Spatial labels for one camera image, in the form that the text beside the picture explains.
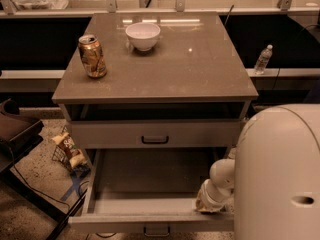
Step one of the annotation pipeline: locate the chip bag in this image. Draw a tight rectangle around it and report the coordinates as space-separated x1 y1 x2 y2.
52 132 86 169

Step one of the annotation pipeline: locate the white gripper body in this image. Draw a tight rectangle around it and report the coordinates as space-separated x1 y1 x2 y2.
199 179 233 212

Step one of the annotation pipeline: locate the black floor cable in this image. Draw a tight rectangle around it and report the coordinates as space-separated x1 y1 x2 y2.
6 143 118 240

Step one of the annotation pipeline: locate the wire basket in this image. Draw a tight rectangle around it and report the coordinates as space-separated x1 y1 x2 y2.
52 127 72 171

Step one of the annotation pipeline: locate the white bowl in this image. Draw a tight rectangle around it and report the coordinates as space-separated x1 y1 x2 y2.
125 22 161 51

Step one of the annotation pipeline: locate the dark blue cloth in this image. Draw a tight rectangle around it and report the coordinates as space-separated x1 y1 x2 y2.
304 80 320 104

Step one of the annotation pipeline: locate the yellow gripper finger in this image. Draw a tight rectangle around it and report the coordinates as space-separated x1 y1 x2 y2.
195 191 207 213

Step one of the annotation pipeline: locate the black stand left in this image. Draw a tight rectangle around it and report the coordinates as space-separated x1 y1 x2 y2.
0 99 86 240

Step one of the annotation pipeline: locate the clear plastic water bottle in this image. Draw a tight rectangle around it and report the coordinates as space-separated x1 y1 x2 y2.
254 44 273 75

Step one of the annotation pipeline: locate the grey drawer cabinet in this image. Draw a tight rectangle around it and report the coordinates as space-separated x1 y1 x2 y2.
51 11 259 158

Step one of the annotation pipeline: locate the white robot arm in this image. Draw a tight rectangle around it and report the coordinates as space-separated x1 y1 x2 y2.
196 104 320 240

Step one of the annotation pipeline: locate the grey drawer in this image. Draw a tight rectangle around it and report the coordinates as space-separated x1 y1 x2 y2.
67 120 241 149
69 148 234 237

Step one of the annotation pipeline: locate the gold soda can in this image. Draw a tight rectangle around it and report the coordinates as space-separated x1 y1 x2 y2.
78 34 107 78

